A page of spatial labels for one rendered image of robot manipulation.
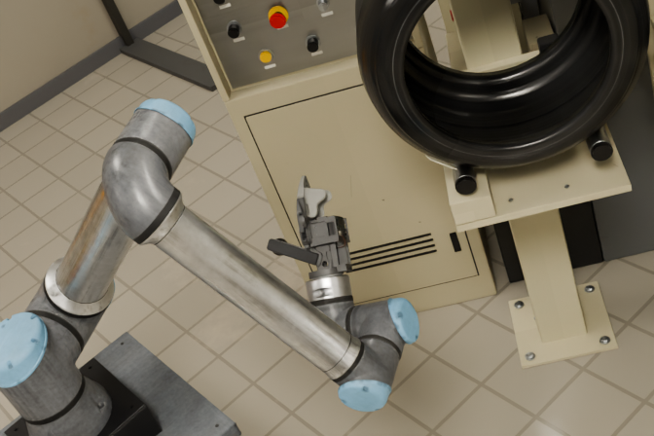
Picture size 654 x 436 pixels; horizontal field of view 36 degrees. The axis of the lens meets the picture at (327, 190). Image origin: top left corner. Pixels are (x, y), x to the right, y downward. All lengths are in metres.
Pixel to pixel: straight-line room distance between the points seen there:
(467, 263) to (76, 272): 1.33
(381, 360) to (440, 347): 1.18
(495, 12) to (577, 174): 0.41
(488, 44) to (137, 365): 1.12
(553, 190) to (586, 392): 0.82
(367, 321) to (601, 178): 0.60
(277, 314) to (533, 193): 0.68
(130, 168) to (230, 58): 1.02
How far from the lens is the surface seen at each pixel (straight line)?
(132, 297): 3.75
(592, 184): 2.19
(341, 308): 2.02
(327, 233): 2.03
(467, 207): 2.14
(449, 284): 3.11
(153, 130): 1.78
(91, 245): 2.05
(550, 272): 2.79
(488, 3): 2.31
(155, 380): 2.45
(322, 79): 2.66
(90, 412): 2.26
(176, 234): 1.73
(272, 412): 3.09
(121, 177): 1.73
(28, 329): 2.18
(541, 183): 2.22
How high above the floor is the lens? 2.17
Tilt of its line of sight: 35 degrees down
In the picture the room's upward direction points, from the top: 22 degrees counter-clockwise
